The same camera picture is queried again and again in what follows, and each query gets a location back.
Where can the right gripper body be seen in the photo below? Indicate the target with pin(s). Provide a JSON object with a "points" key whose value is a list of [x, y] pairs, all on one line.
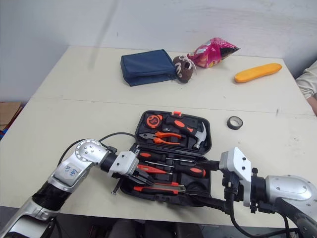
{"points": [[231, 186]]}

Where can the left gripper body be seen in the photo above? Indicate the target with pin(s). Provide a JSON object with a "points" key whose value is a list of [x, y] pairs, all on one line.
{"points": [[123, 177]]}

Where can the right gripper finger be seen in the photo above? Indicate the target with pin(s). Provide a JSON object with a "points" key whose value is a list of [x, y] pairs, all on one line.
{"points": [[210, 165], [213, 202]]}

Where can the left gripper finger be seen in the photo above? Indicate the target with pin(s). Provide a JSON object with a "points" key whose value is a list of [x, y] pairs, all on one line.
{"points": [[138, 181], [144, 174]]}

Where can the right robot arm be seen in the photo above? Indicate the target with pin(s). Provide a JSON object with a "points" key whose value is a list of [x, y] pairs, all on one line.
{"points": [[284, 191]]}

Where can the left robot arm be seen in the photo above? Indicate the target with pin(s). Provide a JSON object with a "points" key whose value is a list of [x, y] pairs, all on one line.
{"points": [[74, 168]]}

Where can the black tool case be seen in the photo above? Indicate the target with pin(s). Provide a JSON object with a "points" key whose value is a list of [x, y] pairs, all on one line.
{"points": [[188, 158]]}

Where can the yellow pencil case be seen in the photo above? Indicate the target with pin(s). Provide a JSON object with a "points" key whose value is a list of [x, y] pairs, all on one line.
{"points": [[257, 72]]}

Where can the small orange screwdriver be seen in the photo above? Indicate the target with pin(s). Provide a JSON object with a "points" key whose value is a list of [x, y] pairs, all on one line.
{"points": [[156, 170]]}

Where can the large orange black screwdriver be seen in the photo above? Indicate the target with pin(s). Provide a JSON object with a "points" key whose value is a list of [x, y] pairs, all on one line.
{"points": [[195, 171]]}

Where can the thin shaft orange black screwdriver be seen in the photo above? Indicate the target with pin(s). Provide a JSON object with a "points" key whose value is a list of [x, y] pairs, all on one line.
{"points": [[148, 156]]}

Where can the orange utility knife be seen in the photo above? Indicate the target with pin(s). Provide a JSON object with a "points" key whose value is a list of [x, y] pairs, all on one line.
{"points": [[163, 187]]}

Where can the claw hammer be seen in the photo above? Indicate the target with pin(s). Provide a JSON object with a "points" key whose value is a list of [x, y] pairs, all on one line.
{"points": [[198, 137]]}

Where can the black tape roll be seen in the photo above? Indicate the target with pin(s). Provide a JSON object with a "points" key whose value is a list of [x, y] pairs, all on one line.
{"points": [[229, 125]]}

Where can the robot body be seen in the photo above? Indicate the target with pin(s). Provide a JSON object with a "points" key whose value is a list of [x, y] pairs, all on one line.
{"points": [[148, 229]]}

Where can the orange black tape measure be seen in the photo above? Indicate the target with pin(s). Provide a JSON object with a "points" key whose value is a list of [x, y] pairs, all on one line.
{"points": [[153, 121]]}

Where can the brown plush toy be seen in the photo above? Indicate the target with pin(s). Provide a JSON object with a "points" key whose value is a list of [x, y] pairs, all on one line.
{"points": [[184, 72]]}

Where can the blue fabric pouch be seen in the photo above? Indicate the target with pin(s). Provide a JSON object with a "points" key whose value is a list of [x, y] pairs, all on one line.
{"points": [[146, 65]]}

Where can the pink snack pack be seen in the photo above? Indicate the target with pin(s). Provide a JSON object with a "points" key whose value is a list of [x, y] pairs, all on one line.
{"points": [[213, 53]]}

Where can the person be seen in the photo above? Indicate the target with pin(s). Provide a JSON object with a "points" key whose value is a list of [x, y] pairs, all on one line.
{"points": [[308, 84]]}

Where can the cardboard box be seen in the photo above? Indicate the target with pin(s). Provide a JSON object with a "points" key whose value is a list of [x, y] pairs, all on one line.
{"points": [[8, 114]]}

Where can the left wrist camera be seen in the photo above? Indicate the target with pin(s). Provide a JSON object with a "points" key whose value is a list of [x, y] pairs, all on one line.
{"points": [[123, 162]]}

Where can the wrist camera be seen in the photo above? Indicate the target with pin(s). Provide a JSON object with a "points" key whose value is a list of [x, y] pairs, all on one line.
{"points": [[235, 163], [123, 162]]}

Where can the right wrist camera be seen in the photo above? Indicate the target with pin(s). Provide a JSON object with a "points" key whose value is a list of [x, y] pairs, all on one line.
{"points": [[235, 163]]}

